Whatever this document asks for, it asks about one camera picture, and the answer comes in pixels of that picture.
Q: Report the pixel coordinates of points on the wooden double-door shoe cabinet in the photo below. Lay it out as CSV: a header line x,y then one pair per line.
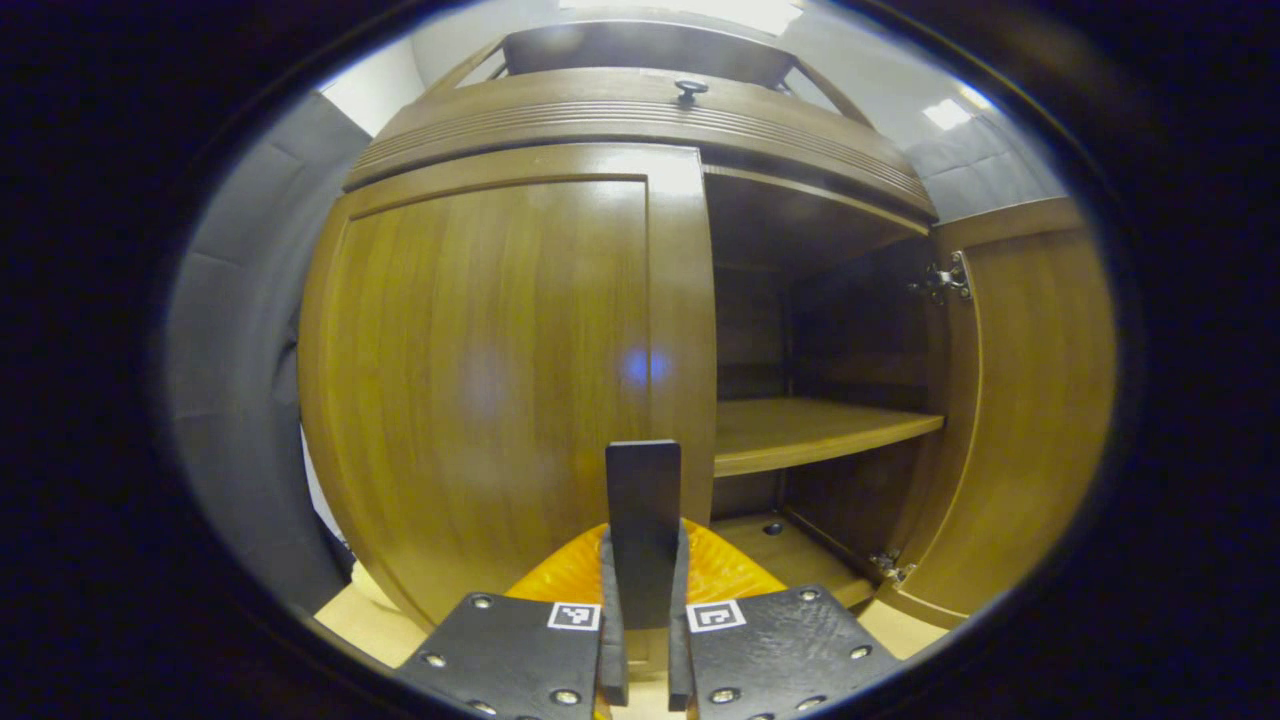
x,y
600,130

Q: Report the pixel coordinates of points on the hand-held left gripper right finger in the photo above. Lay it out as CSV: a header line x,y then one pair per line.
x,y
680,660

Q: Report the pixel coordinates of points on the wooden inner shelf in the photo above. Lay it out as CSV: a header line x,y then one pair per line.
x,y
800,432

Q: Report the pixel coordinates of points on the large ceiling light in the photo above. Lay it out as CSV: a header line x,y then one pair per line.
x,y
700,12

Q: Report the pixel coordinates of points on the wooden cabinet drawer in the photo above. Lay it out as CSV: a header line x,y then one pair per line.
x,y
620,115

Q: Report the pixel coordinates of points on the metal door hinge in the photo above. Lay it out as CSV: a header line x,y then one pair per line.
x,y
890,566
942,280

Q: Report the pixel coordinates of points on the wooden shoe cabinet door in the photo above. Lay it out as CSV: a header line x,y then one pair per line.
x,y
480,380
1040,400

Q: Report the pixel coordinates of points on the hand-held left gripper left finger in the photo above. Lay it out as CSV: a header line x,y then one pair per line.
x,y
613,655

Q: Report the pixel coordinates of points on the small ceiling light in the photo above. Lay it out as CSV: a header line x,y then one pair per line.
x,y
945,113

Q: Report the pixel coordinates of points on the black round drawer knob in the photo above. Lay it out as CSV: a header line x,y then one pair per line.
x,y
690,90

